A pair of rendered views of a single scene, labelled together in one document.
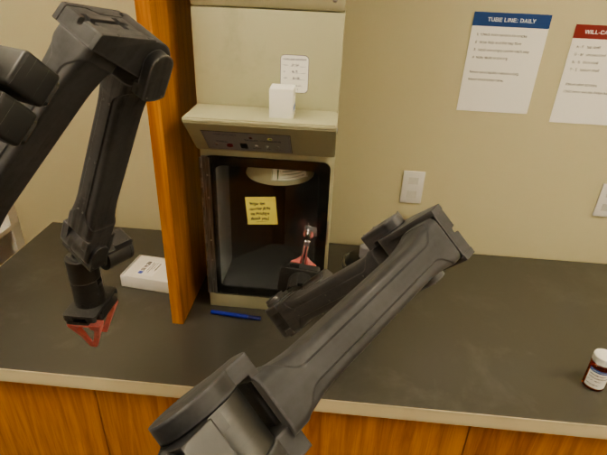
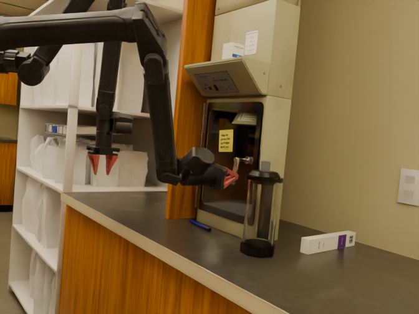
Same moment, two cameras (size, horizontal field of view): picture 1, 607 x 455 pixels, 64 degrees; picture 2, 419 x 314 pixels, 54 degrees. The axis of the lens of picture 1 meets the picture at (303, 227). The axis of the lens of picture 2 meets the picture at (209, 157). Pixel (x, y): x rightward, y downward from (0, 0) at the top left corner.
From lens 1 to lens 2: 1.09 m
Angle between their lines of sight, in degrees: 53
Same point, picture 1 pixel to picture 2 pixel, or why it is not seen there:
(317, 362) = (14, 19)
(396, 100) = (394, 101)
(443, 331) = (332, 278)
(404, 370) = (253, 270)
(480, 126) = not seen: outside the picture
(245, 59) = (231, 38)
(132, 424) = (110, 265)
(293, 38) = (252, 20)
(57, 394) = (94, 232)
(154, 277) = not seen: hidden behind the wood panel
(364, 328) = (45, 19)
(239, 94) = not seen: hidden behind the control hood
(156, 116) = (180, 70)
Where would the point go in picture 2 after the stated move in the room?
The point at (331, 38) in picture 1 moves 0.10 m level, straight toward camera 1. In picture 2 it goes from (269, 15) to (245, 7)
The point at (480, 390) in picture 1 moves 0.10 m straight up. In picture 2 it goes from (293, 298) to (298, 252)
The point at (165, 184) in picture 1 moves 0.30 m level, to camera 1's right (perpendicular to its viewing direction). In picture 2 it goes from (177, 112) to (232, 113)
